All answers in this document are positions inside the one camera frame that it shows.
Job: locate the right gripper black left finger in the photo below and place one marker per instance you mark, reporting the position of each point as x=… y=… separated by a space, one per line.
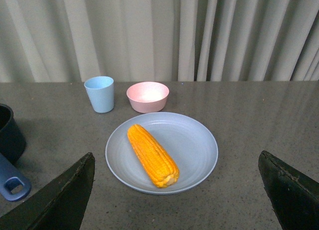
x=60 y=205

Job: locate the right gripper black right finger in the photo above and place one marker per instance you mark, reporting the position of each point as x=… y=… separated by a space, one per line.
x=293 y=195

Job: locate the yellow corn cob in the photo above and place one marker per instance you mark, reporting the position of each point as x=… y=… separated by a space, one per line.
x=155 y=160

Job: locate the dark blue cooking pot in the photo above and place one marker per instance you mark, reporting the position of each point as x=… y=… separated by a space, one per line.
x=14 y=186

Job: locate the light blue plate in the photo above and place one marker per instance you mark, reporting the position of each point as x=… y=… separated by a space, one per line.
x=189 y=143

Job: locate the light blue plastic cup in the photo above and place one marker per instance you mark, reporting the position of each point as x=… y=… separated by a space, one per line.
x=100 y=91

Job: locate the pink bowl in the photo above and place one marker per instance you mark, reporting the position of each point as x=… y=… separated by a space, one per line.
x=148 y=97

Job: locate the white pleated curtain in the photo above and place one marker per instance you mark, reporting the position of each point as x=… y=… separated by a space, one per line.
x=159 y=40

